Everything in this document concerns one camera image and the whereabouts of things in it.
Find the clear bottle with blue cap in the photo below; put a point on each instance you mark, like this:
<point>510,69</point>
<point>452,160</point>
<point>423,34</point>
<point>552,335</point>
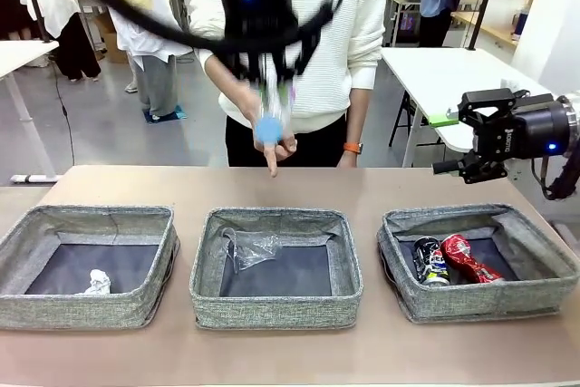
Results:
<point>268,129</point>

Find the translucent plastic box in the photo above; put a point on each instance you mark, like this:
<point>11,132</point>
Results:
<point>507,6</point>

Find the clear plastic cup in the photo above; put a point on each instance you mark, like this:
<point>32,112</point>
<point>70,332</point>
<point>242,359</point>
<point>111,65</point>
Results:
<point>254,248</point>

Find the large white table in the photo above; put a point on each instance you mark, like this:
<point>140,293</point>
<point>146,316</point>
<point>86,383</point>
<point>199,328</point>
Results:
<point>430,83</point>

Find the person's right forearm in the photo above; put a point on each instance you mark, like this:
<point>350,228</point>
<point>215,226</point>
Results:
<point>224,79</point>

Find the bystander in white shirt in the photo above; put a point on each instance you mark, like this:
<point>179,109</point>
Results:
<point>54,11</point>

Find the brown cardboard box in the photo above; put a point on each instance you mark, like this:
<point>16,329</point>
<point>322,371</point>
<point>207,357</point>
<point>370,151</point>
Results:
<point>111,42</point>

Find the orange wrist band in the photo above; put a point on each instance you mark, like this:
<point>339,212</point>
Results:
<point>353,148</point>

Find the wooden background table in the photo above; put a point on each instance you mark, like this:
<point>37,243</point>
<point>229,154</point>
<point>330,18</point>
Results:
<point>485,26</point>

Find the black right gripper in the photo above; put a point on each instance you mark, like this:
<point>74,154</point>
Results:
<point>525,131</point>

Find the person's left forearm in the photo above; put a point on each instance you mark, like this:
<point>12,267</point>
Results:
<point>360,115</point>

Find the bystander in yellow top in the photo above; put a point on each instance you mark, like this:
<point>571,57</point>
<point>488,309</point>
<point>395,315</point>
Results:
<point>149,65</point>

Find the person's left hand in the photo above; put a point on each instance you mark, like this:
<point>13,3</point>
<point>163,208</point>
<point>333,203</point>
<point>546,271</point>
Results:
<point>349,160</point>

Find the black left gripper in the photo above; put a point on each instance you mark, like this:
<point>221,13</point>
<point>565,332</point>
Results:
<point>254,11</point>

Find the crushed dark blue soda can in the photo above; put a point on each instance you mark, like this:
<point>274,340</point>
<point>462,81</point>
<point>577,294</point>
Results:
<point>428,262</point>

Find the white paper ball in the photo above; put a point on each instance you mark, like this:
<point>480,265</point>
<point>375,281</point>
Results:
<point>97,283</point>

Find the person's right hand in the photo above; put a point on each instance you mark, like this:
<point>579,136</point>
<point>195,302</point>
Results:
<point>272,153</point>

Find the grey fabric basket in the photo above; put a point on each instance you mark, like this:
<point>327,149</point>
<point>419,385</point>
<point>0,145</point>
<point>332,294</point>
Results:
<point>476,303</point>
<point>272,312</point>
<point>68,310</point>

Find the blue floor mat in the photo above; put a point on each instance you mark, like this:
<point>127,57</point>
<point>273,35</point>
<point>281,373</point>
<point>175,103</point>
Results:
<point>174,114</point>

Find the crushed red soda can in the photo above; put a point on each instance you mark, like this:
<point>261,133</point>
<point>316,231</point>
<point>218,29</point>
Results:
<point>469,260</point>

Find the person in white sweater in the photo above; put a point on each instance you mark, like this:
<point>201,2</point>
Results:
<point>344,33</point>

